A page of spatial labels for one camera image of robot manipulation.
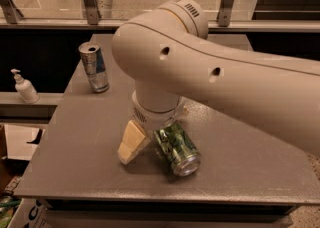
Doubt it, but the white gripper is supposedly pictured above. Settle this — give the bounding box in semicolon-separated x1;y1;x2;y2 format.
118;93;186;165

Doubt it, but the green soda can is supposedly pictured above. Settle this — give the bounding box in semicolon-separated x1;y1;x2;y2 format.
153;122;201;177

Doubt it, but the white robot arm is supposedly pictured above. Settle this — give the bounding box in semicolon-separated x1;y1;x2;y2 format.
112;0;320;156

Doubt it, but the silver blue energy drink can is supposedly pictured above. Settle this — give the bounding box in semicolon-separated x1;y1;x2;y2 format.
78;42;109;93

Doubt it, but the white pump lotion bottle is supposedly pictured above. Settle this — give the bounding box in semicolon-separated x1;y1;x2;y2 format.
11;69;40;104

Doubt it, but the white cardboard box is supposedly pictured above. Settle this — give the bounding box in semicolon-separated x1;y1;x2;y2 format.
7;199;53;228

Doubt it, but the grey metal bracket right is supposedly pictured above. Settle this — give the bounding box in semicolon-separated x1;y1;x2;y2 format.
218;0;234;27

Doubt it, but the grey metal bracket far left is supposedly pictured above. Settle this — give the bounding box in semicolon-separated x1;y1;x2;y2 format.
0;0;24;24

